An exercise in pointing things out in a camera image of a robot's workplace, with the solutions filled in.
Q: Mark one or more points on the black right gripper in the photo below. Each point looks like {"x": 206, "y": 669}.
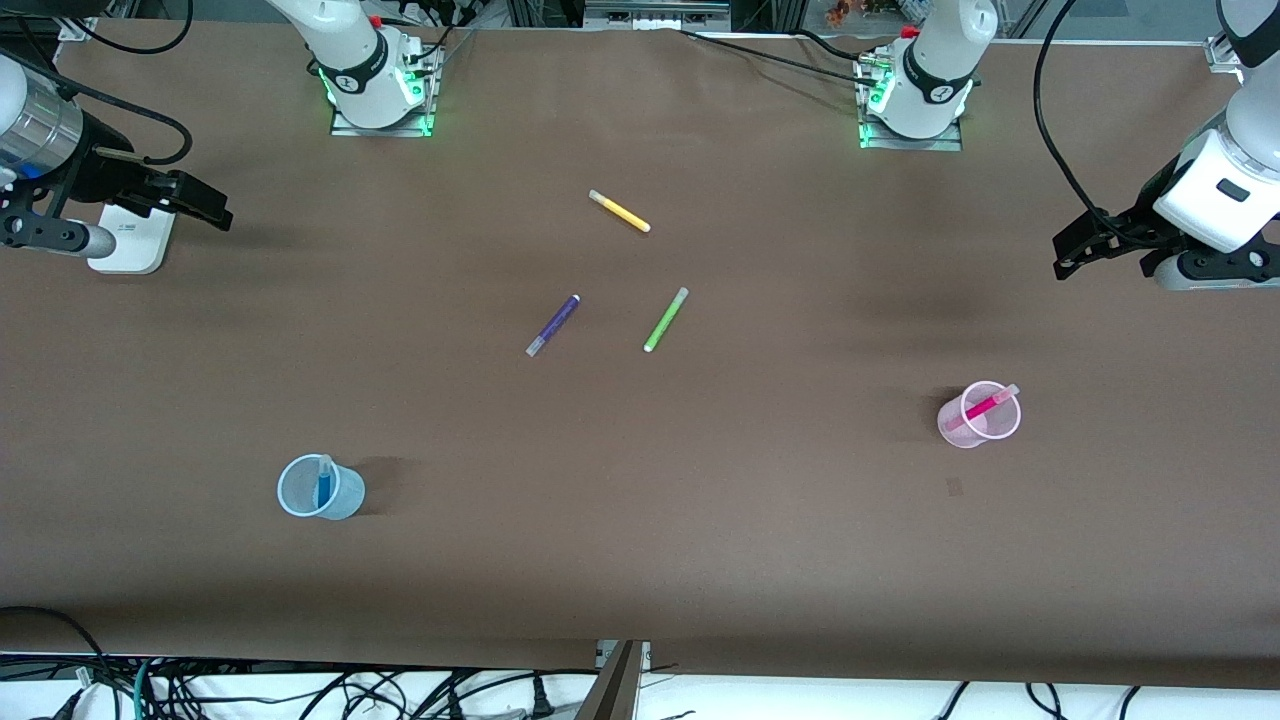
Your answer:
{"x": 101, "y": 165}

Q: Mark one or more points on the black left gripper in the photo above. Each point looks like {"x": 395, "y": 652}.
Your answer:
{"x": 1131, "y": 224}

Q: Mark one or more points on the pink marker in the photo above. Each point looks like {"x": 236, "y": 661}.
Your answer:
{"x": 982, "y": 408}

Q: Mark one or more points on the blue marker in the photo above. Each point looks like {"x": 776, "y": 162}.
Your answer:
{"x": 324, "y": 485}

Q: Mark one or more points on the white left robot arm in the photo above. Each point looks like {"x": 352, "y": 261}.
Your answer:
{"x": 935, "y": 70}

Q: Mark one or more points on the white desk lamp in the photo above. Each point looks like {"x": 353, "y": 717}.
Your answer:
{"x": 135, "y": 255}

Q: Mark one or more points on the translucent pink plastic cup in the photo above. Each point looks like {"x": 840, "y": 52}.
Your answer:
{"x": 958, "y": 432}

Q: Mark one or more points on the translucent blue plastic cup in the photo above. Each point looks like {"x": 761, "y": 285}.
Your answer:
{"x": 345, "y": 500}

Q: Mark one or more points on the purple marker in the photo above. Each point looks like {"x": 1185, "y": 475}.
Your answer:
{"x": 553, "y": 325}

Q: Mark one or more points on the yellow marker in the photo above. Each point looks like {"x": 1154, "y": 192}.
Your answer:
{"x": 620, "y": 211}

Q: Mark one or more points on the green marker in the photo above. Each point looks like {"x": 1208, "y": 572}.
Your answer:
{"x": 666, "y": 320}

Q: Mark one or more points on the grey metal device box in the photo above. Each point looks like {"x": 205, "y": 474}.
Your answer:
{"x": 655, "y": 12}

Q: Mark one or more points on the brown table cover sheet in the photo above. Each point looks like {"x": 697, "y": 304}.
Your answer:
{"x": 640, "y": 550}

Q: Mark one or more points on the black power plug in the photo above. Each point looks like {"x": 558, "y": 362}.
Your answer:
{"x": 541, "y": 700}

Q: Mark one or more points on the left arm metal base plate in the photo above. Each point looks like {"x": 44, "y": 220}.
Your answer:
{"x": 950, "y": 143}

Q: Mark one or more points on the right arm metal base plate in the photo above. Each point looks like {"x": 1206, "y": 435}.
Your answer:
{"x": 400, "y": 130}

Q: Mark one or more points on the aluminium frame profile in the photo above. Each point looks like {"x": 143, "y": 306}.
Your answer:
{"x": 1216, "y": 52}

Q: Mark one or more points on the silver metal bracket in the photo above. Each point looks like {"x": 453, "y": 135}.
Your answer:
{"x": 645, "y": 655}

